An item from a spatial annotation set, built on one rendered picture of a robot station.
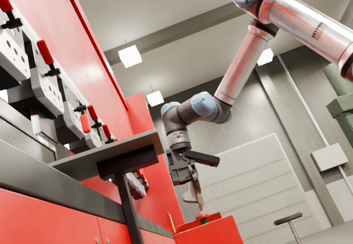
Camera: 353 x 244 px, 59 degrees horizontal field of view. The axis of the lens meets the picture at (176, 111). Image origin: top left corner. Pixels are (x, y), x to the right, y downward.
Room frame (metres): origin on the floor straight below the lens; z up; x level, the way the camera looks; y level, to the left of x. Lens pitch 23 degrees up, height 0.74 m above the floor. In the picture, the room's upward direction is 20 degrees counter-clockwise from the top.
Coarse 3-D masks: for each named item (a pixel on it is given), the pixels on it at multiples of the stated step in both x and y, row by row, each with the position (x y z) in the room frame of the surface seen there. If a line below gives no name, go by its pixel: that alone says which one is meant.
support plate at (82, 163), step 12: (144, 132) 0.67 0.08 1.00; (156, 132) 0.67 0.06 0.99; (108, 144) 0.66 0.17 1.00; (120, 144) 0.66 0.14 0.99; (132, 144) 0.69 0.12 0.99; (144, 144) 0.72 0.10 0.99; (156, 144) 0.75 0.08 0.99; (72, 156) 0.65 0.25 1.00; (84, 156) 0.66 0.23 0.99; (96, 156) 0.69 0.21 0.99; (108, 156) 0.71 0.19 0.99; (60, 168) 0.68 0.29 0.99; (72, 168) 0.71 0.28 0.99; (84, 168) 0.74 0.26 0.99; (96, 168) 0.77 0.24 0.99
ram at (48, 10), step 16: (16, 0) 0.59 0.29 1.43; (32, 0) 0.71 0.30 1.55; (48, 0) 0.89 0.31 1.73; (64, 0) 1.17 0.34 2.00; (16, 16) 0.57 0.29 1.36; (32, 16) 0.68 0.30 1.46; (48, 16) 0.84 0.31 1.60; (64, 16) 1.08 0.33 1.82; (48, 32) 0.81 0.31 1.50; (64, 32) 1.02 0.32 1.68; (80, 32) 1.39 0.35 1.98; (64, 48) 0.96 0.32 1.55; (80, 48) 1.28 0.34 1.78; (64, 64) 0.91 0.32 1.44; (80, 64) 1.19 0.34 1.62; (96, 64) 1.66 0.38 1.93; (64, 80) 0.87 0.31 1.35; (80, 80) 1.11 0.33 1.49; (96, 80) 1.50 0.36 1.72; (96, 96) 1.38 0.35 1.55; (112, 96) 2.04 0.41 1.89; (96, 112) 1.28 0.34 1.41; (112, 112) 1.81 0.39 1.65; (112, 128) 1.64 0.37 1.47; (128, 128) 2.53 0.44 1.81; (144, 176) 2.75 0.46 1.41
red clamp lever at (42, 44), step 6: (42, 42) 0.62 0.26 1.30; (42, 48) 0.63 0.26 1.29; (48, 48) 0.64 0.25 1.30; (42, 54) 0.64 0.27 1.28; (48, 54) 0.64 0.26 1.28; (48, 60) 0.66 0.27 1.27; (54, 60) 0.67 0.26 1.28; (54, 66) 0.68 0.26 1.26; (48, 72) 0.68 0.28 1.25; (54, 72) 0.68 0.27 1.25; (60, 72) 0.69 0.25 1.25
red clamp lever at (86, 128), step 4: (84, 104) 0.89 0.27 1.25; (80, 108) 0.89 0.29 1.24; (84, 108) 0.89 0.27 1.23; (84, 112) 0.89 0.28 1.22; (80, 116) 0.89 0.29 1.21; (84, 116) 0.89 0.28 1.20; (80, 120) 0.89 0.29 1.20; (84, 120) 0.89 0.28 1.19; (88, 120) 0.90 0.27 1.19; (84, 124) 0.89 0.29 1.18; (88, 124) 0.89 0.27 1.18; (84, 128) 0.89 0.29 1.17; (88, 128) 0.89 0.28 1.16; (84, 132) 0.89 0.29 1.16; (88, 132) 0.90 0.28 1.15
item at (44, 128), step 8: (32, 112) 0.69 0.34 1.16; (40, 112) 0.70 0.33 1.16; (32, 120) 0.68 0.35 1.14; (40, 120) 0.69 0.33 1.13; (48, 120) 0.75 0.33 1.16; (40, 128) 0.69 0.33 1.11; (48, 128) 0.74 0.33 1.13; (40, 136) 0.70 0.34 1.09; (48, 136) 0.73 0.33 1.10; (56, 136) 0.78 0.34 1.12; (48, 144) 0.74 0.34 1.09; (56, 144) 0.79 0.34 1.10
